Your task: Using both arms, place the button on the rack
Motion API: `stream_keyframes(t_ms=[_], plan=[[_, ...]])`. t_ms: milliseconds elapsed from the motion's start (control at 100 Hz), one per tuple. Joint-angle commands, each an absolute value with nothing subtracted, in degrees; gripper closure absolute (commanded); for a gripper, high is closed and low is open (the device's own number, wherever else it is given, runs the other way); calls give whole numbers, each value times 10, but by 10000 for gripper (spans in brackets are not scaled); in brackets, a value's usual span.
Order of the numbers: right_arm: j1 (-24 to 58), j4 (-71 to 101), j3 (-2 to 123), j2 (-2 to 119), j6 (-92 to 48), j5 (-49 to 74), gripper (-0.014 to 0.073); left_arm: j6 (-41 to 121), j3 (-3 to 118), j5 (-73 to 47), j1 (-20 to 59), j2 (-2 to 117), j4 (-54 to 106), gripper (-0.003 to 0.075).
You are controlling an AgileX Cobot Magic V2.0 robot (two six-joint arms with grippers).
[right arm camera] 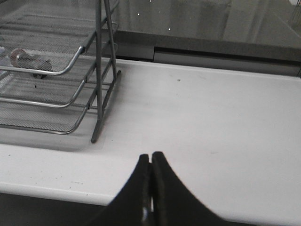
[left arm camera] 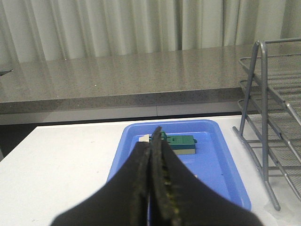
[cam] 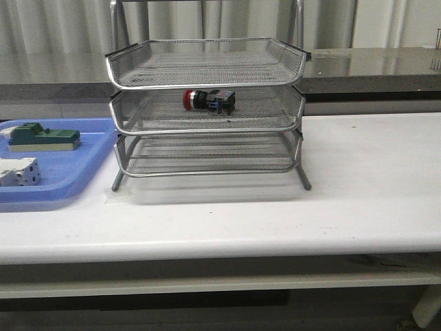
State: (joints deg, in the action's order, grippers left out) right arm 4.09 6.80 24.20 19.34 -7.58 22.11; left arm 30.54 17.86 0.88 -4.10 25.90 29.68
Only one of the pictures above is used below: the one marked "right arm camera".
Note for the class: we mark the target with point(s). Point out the silver rack frame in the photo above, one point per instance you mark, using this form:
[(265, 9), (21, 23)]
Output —
[(101, 20)]

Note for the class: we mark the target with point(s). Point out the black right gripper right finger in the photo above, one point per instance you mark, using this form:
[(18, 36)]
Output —
[(174, 204)]

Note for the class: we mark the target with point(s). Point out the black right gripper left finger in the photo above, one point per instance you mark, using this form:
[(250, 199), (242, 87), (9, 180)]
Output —
[(131, 206)]

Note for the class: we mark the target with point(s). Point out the red push button switch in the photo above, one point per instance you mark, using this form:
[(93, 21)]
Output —
[(21, 59)]

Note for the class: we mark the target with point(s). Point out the mesh tray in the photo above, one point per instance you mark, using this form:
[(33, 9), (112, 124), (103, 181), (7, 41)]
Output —
[(46, 64), (59, 30), (47, 117)]

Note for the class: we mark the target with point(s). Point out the grey stone counter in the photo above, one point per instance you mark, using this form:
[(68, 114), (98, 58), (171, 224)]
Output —
[(245, 35)]

